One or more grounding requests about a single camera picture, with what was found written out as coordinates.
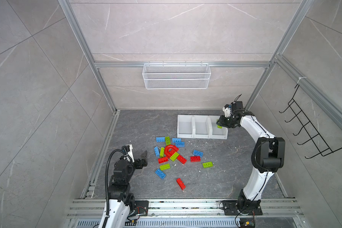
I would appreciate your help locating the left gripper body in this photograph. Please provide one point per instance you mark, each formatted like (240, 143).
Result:
(131, 169)

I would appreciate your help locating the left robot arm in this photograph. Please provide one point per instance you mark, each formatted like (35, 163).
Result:
(120, 203)

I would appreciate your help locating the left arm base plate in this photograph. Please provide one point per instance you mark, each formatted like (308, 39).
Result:
(140, 208)

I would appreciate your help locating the white three-compartment bin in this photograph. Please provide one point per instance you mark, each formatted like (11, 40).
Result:
(200, 127)

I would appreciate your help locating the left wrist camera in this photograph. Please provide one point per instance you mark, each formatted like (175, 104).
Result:
(128, 153)

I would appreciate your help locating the white wire mesh basket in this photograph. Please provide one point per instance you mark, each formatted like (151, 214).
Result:
(176, 76)

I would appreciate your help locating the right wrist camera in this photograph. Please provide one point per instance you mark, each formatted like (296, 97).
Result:
(227, 109)

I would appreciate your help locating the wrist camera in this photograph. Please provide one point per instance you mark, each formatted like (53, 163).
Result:
(128, 153)
(227, 109)

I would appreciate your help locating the green lego under arch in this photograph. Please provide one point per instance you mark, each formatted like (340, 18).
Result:
(174, 156)

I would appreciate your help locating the red arch lego piece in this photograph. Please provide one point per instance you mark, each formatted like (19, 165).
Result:
(170, 150)

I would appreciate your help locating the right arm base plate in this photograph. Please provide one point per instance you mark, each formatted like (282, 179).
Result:
(235, 207)

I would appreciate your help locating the black wire hook rack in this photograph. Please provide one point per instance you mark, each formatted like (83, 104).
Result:
(313, 134)

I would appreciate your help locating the red lego bottom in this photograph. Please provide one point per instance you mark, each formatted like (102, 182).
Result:
(181, 183)

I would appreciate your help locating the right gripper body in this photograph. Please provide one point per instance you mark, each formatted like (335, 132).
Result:
(229, 121)

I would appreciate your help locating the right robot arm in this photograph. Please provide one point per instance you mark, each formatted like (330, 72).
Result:
(267, 157)

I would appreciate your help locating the blue lego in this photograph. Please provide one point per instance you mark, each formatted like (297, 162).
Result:
(160, 174)
(157, 152)
(197, 153)
(175, 140)
(160, 139)
(180, 144)

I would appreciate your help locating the green lego top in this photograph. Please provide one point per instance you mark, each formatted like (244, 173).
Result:
(168, 141)

